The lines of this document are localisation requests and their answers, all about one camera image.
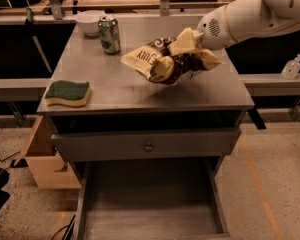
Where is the grey cabinet with drawers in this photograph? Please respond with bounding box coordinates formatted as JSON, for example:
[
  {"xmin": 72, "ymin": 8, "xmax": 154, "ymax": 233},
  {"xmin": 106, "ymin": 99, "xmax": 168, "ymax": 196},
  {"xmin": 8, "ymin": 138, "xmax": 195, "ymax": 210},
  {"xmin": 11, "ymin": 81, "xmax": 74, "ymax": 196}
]
[{"xmin": 36, "ymin": 15, "xmax": 256, "ymax": 240}]

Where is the green soda can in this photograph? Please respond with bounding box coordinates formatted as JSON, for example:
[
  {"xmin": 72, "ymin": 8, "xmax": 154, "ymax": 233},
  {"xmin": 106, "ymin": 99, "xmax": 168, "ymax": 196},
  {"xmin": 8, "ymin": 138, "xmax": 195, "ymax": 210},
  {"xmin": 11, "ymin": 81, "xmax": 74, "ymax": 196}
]
[{"xmin": 98, "ymin": 14, "xmax": 121, "ymax": 54}]

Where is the green and yellow sponge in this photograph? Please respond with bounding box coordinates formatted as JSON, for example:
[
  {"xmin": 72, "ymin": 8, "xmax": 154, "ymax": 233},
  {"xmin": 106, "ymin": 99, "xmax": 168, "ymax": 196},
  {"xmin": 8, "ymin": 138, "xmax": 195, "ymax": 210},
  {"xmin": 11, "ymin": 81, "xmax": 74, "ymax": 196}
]
[{"xmin": 44, "ymin": 80, "xmax": 92, "ymax": 107}]

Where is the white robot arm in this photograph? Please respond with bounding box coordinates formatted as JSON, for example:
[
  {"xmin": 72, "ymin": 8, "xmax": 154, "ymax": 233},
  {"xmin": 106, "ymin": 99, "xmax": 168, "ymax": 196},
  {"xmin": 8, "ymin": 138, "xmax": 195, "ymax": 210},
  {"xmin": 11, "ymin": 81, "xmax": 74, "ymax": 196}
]
[{"xmin": 153, "ymin": 0, "xmax": 300, "ymax": 83}]

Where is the clear sanitizer bottle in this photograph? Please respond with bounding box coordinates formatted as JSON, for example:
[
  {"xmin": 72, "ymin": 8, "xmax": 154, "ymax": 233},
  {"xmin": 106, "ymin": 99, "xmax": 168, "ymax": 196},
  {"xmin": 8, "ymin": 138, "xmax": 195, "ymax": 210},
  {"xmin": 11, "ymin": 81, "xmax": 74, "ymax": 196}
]
[{"xmin": 281, "ymin": 54, "xmax": 300, "ymax": 80}]

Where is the lower open grey drawer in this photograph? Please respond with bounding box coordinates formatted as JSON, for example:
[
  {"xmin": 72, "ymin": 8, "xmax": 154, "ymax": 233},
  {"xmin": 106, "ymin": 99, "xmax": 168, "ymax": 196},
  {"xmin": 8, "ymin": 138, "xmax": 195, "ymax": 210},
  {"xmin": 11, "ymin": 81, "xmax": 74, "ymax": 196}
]
[{"xmin": 74, "ymin": 158, "xmax": 231, "ymax": 240}]

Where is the upper grey drawer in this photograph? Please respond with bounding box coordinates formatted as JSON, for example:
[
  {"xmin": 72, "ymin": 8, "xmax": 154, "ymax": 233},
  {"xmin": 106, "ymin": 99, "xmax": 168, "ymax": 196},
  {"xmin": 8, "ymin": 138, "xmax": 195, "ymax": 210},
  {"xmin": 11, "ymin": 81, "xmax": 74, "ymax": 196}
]
[{"xmin": 51, "ymin": 110, "xmax": 247, "ymax": 163}]

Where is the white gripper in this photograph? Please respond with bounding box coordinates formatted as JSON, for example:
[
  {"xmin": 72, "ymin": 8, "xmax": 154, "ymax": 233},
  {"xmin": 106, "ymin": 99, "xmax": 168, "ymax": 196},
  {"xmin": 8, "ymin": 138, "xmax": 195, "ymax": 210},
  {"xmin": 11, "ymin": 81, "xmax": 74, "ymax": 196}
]
[{"xmin": 150, "ymin": 4, "xmax": 238, "ymax": 83}]

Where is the white bowl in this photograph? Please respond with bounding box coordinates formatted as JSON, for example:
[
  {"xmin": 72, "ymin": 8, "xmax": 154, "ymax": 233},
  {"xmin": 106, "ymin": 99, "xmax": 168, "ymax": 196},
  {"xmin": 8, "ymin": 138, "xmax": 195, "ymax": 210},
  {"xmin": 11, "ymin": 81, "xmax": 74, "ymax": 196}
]
[{"xmin": 74, "ymin": 10, "xmax": 105, "ymax": 36}]

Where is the brown chip bag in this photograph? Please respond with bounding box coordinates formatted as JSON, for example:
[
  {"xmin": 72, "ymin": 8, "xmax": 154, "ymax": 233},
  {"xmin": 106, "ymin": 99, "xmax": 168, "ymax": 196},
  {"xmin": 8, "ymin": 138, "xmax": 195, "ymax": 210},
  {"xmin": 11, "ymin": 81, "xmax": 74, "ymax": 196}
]
[{"xmin": 121, "ymin": 37, "xmax": 222, "ymax": 85}]

